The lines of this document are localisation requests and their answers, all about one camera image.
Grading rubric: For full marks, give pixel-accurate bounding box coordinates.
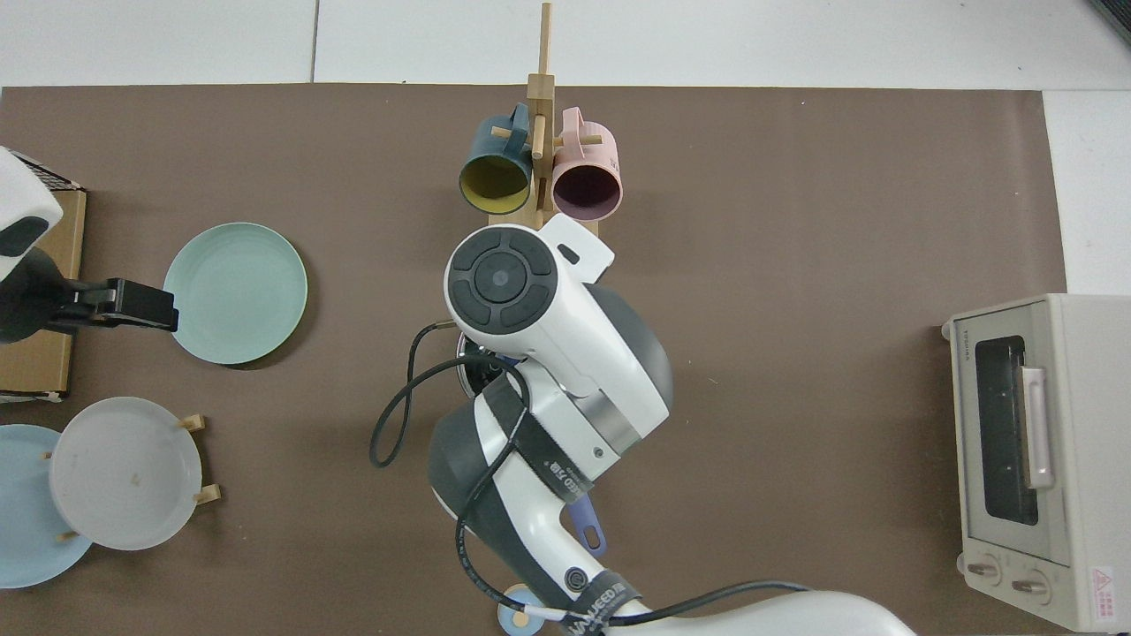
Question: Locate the light blue plate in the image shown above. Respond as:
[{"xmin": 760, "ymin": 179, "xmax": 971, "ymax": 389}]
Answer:
[{"xmin": 0, "ymin": 424, "xmax": 94, "ymax": 590}]

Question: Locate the grey plate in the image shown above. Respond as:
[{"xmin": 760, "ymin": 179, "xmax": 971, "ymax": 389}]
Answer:
[{"xmin": 49, "ymin": 397, "xmax": 203, "ymax": 552}]

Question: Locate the wire basket with wooden floor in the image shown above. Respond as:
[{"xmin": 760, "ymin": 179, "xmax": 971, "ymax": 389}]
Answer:
[{"xmin": 0, "ymin": 150, "xmax": 87, "ymax": 403}]

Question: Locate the wooden plate rack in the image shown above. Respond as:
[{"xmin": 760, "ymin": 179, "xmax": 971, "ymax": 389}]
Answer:
[{"xmin": 42, "ymin": 413, "xmax": 222, "ymax": 541}]

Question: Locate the pink cup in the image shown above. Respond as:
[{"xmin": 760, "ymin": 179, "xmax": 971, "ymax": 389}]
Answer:
[{"xmin": 550, "ymin": 107, "xmax": 624, "ymax": 221}]

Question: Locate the dark teal cup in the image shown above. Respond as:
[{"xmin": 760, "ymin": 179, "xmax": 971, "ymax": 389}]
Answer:
[{"xmin": 458, "ymin": 103, "xmax": 534, "ymax": 216}]

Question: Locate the brown table cloth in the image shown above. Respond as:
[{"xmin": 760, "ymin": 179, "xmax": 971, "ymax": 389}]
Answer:
[{"xmin": 0, "ymin": 85, "xmax": 1068, "ymax": 636}]

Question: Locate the pale green plate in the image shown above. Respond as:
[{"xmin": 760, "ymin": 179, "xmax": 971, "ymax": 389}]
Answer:
[{"xmin": 163, "ymin": 222, "xmax": 309, "ymax": 366}]

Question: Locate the wooden cup stand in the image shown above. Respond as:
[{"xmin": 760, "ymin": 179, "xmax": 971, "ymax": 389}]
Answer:
[{"xmin": 488, "ymin": 2, "xmax": 611, "ymax": 239}]

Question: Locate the black pot with blue handle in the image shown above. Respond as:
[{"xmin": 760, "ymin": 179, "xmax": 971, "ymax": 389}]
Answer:
[{"xmin": 453, "ymin": 300, "xmax": 609, "ymax": 557}]

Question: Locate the pale toaster oven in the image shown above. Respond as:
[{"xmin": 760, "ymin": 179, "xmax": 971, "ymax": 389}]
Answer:
[{"xmin": 941, "ymin": 294, "xmax": 1131, "ymax": 633}]

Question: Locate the small blue round thing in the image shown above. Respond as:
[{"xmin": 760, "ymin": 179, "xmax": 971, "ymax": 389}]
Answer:
[{"xmin": 497, "ymin": 585, "xmax": 547, "ymax": 632}]

